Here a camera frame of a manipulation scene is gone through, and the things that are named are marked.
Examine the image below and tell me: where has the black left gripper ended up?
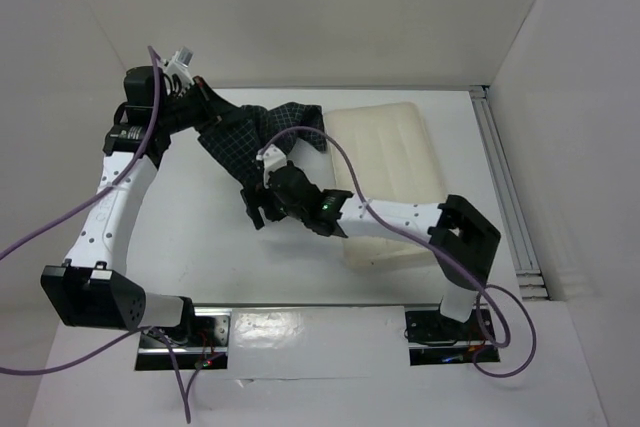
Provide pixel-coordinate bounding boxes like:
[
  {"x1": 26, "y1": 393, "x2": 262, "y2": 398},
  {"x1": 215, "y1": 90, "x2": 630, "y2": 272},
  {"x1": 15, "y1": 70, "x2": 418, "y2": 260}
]
[{"x1": 156, "y1": 76, "x2": 247, "y2": 136}]

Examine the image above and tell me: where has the dark checkered pillowcase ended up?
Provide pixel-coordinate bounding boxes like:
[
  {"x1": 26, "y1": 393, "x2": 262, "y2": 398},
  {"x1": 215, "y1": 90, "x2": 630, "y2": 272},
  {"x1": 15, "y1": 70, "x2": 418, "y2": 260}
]
[{"x1": 198, "y1": 102, "x2": 327, "y2": 189}]

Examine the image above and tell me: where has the cream white pillow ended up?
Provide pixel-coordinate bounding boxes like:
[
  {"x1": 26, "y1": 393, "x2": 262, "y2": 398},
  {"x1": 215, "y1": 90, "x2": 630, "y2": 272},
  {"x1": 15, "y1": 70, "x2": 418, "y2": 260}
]
[{"x1": 324, "y1": 102, "x2": 446, "y2": 272}]

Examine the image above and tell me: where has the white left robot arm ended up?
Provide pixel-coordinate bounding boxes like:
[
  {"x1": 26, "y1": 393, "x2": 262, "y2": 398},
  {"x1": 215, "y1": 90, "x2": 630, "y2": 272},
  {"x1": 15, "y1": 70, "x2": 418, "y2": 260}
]
[{"x1": 40, "y1": 66, "x2": 245, "y2": 346}]

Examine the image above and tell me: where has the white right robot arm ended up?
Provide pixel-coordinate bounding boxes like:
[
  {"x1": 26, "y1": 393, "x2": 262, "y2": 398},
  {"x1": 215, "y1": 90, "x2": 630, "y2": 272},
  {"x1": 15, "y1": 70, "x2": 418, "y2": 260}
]
[{"x1": 241, "y1": 162, "x2": 501, "y2": 339}]

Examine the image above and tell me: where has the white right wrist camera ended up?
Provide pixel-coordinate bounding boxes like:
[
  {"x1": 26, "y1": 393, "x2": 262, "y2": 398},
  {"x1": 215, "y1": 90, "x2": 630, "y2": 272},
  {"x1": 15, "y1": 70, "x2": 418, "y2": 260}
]
[{"x1": 256, "y1": 144, "x2": 288, "y2": 184}]

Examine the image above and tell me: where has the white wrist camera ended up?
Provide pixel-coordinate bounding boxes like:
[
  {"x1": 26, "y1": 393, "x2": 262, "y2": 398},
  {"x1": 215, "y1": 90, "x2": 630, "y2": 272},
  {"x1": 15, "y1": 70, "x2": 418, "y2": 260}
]
[
  {"x1": 256, "y1": 144, "x2": 288, "y2": 184},
  {"x1": 162, "y1": 47, "x2": 194, "y2": 95}
]

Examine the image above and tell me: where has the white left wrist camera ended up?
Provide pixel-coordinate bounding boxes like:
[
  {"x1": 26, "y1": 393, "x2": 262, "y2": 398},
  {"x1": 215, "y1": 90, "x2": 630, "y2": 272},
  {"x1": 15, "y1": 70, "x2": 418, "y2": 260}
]
[{"x1": 162, "y1": 47, "x2": 194, "y2": 95}]

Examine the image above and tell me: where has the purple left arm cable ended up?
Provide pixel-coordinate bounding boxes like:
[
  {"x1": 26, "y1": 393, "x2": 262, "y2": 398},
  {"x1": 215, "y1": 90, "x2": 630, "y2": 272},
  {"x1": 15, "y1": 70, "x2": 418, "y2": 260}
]
[{"x1": 0, "y1": 45, "x2": 211, "y2": 424}]

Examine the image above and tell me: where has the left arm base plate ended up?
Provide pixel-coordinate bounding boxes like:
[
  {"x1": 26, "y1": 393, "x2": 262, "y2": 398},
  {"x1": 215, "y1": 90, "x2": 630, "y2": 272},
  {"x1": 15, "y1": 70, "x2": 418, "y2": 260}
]
[{"x1": 135, "y1": 306, "x2": 231, "y2": 372}]

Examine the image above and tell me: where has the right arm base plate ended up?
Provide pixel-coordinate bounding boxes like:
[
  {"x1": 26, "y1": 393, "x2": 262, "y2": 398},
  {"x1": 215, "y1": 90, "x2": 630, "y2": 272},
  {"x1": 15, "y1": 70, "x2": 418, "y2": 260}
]
[{"x1": 404, "y1": 308, "x2": 500, "y2": 366}]

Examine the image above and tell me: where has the aluminium frame rail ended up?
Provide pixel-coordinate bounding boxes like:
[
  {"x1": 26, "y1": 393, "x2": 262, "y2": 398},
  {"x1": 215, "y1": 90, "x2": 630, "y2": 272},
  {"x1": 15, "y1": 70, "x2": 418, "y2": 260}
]
[{"x1": 469, "y1": 86, "x2": 550, "y2": 301}]

